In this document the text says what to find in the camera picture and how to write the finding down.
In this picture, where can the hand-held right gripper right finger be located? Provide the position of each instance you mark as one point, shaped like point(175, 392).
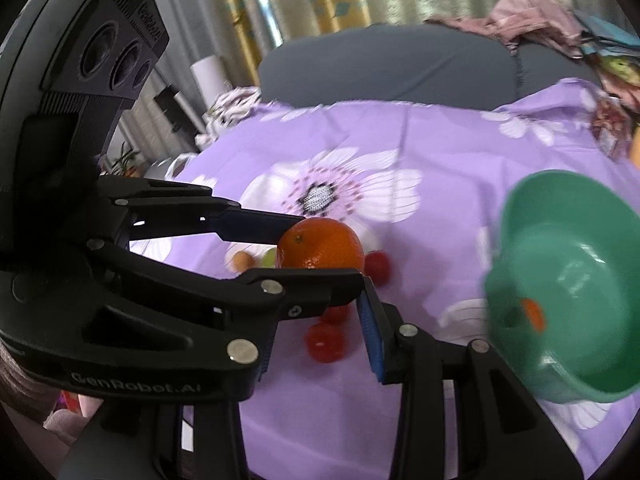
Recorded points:
point(372, 340)

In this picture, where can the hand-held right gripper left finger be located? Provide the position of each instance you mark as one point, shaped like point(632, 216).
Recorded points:
point(217, 440)

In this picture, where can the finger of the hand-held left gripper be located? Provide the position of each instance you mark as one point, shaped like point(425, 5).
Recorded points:
point(260, 225)
point(310, 287)

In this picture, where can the orange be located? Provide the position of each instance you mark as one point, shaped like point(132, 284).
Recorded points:
point(534, 314)
point(320, 247)

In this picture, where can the green plastic bowl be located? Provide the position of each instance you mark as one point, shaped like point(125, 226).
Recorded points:
point(575, 270)

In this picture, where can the yellow-green mango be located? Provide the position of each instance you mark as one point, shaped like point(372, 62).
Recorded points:
point(270, 258)

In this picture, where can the red tomato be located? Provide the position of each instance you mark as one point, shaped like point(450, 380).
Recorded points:
point(336, 314)
point(377, 266)
point(325, 342)

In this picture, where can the small yellow round fruit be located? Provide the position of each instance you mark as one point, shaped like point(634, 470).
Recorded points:
point(242, 261)

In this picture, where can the potted plant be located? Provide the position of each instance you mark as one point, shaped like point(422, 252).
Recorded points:
point(125, 160)

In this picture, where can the white patterned cloth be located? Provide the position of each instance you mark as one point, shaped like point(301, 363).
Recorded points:
point(230, 107)

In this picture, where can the purple floral cloth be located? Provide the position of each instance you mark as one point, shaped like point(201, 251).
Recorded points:
point(425, 125)

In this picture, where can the grey sofa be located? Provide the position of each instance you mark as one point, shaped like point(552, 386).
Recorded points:
point(400, 70)

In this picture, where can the clear snack box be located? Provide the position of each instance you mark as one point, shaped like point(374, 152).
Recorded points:
point(610, 125)

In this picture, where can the yellow bottle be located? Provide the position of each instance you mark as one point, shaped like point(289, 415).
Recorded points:
point(636, 147)

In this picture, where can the pink crumpled garment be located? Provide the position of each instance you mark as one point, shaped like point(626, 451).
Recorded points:
point(525, 15)

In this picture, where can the stack of folded clothes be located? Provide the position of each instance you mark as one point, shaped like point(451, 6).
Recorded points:
point(615, 40)

